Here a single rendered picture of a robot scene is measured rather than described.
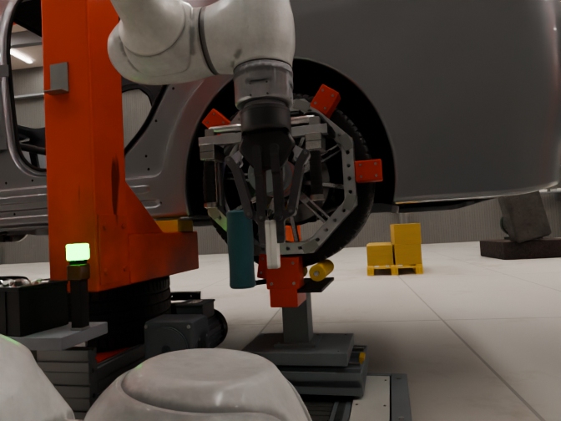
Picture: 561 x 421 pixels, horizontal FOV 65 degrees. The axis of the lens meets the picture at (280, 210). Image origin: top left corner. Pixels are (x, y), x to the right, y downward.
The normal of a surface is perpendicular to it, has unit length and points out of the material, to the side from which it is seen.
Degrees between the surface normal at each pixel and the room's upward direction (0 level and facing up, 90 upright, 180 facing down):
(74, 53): 90
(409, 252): 90
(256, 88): 87
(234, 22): 89
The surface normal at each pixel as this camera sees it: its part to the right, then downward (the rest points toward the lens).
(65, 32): -0.24, -0.03
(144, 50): -0.18, 0.47
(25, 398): 0.93, -0.37
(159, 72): -0.03, 0.94
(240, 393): 0.42, -0.69
